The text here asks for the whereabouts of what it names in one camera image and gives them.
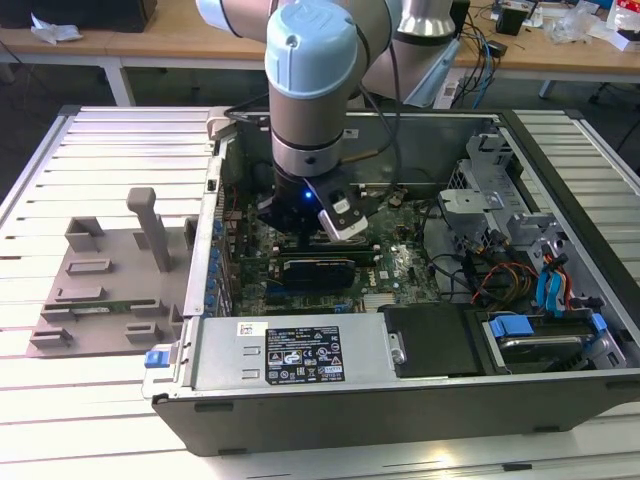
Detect black cylindrical part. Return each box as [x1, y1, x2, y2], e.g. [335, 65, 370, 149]
[251, 161, 274, 190]

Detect black graphics card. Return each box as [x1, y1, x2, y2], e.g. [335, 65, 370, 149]
[269, 257, 357, 290]

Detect grey case release latch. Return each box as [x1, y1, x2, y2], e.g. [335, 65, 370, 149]
[206, 106, 236, 142]

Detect green motherboard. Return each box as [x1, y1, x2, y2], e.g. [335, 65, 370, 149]
[219, 187, 444, 316]

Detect silver power supply unit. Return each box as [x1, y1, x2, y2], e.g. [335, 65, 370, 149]
[192, 313, 396, 392]

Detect metal drive cage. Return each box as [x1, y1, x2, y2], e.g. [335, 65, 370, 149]
[437, 130, 576, 301]

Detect grey parts rack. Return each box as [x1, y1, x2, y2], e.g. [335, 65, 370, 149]
[28, 187, 201, 359]

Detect white labelled device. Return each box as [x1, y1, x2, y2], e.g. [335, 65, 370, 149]
[433, 80, 461, 110]

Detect black plastic shroud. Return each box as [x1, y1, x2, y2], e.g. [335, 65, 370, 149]
[377, 302, 489, 379]

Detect green RAM stick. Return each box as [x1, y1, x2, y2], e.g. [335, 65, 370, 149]
[72, 301, 135, 316]

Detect black open PC case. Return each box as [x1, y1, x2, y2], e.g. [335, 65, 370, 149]
[141, 106, 640, 457]

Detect blue disk carrier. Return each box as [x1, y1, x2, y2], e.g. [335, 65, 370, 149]
[488, 312, 535, 345]

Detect small black cube box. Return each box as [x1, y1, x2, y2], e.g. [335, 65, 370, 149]
[496, 3, 527, 37]

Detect large black box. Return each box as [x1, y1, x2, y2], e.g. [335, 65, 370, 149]
[0, 0, 159, 34]

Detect silver hard disk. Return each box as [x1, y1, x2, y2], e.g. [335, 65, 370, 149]
[497, 335, 585, 374]

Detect crumpled white paper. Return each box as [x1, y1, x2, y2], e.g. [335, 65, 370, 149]
[29, 12, 84, 46]

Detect clear plastic bags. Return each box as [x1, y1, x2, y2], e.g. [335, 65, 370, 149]
[546, 1, 612, 45]

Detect red white package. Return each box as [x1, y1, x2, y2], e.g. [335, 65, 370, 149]
[606, 0, 640, 52]

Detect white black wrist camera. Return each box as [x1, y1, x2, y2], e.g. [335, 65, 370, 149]
[317, 177, 372, 242]

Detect yellow red power wires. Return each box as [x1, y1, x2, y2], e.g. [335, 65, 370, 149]
[469, 262, 540, 304]

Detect blue flat wire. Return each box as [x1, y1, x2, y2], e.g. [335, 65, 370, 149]
[534, 269, 552, 310]
[546, 253, 570, 322]

